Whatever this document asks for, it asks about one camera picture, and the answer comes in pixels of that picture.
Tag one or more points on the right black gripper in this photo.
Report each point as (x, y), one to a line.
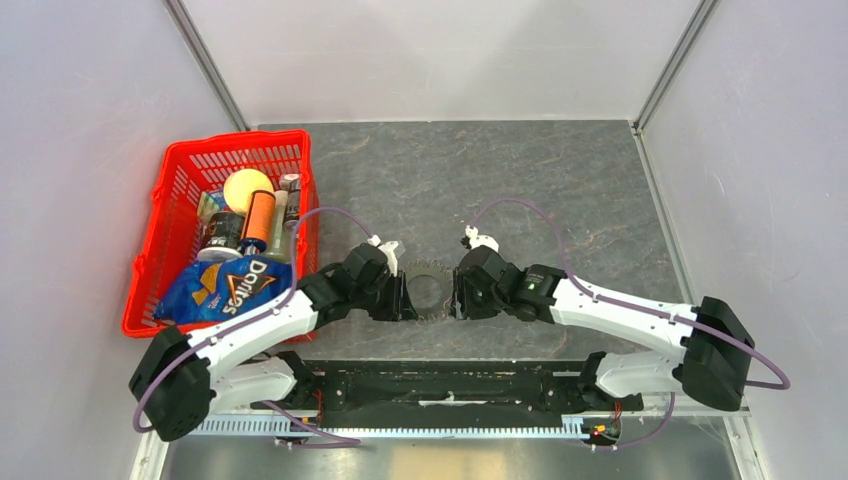
(462, 302)

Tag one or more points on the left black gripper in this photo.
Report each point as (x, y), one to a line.
(398, 307)

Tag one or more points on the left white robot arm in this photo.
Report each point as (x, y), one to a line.
(184, 377)

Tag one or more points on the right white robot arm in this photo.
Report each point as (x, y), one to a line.
(702, 351)

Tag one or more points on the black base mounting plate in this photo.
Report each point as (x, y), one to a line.
(431, 394)

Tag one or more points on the clear green bottle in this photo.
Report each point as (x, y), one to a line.
(286, 214)

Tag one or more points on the orange cylinder bottle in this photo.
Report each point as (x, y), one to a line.
(257, 225)

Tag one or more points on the black can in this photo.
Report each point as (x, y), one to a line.
(222, 236)

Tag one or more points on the blue Doritos chip bag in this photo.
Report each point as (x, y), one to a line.
(218, 291)

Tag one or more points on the yellow ball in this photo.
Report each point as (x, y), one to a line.
(240, 185)

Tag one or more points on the colourful small box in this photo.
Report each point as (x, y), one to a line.
(210, 202)

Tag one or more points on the red plastic basket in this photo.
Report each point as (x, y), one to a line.
(190, 168)

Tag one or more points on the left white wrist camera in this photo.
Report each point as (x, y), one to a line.
(391, 249)

